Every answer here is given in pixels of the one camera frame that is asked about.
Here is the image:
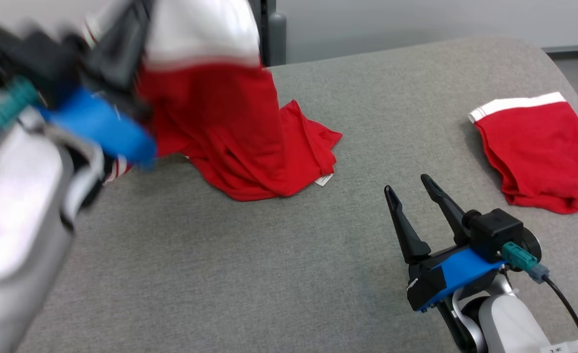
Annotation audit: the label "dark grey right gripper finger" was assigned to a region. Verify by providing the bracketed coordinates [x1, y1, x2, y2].
[420, 174, 469, 246]
[384, 185, 431, 264]

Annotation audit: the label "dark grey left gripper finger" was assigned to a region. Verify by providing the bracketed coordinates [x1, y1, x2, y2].
[103, 0, 156, 63]

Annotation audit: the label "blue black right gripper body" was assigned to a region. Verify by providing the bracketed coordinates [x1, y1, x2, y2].
[406, 245, 507, 313]

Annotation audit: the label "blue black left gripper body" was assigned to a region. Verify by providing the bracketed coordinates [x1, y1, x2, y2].
[39, 53, 157, 170]

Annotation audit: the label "red jersey with white lettering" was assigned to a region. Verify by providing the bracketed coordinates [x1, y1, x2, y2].
[85, 0, 343, 202]

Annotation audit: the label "red shorts with white waistband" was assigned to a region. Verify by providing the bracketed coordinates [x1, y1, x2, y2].
[468, 92, 578, 215]

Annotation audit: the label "teal right camera connector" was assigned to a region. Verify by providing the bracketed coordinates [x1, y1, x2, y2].
[502, 241, 550, 284]

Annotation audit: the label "teal camera connector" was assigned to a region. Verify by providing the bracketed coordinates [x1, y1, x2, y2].
[0, 76, 40, 143]
[502, 241, 550, 284]

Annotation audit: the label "teal left camera connector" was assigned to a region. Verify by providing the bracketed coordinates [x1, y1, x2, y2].
[0, 76, 40, 143]

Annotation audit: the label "thin black right camera cable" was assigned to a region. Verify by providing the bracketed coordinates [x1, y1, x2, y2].
[543, 276, 578, 344]

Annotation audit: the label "white cable label tag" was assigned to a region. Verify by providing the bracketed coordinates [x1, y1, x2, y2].
[539, 336, 578, 353]

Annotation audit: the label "grey metal wall partition post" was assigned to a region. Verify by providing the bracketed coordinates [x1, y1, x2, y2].
[250, 0, 287, 67]

